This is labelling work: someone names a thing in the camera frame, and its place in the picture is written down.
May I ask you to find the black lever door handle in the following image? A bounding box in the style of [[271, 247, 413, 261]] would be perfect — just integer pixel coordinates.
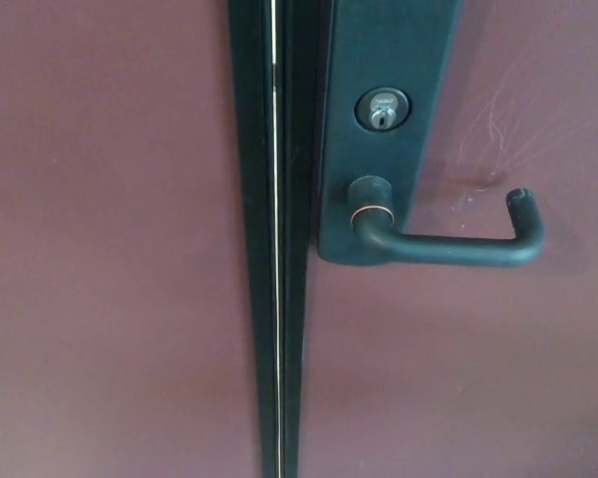
[[346, 174, 547, 270]]

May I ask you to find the black door edge strip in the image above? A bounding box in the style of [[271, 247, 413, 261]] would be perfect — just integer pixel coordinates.
[[276, 0, 334, 478], [222, 0, 281, 478]]

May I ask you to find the silver lock cylinder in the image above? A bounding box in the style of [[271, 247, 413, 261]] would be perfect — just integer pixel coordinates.
[[353, 87, 414, 133]]

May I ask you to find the maroon door leaf without handle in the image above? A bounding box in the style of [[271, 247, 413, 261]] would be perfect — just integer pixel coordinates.
[[0, 0, 266, 478]]

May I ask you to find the maroon door leaf with handle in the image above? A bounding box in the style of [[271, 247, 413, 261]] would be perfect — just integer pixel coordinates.
[[294, 0, 598, 478]]

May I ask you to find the black door handle backplate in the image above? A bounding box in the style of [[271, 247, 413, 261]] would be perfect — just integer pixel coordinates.
[[316, 0, 465, 267]]

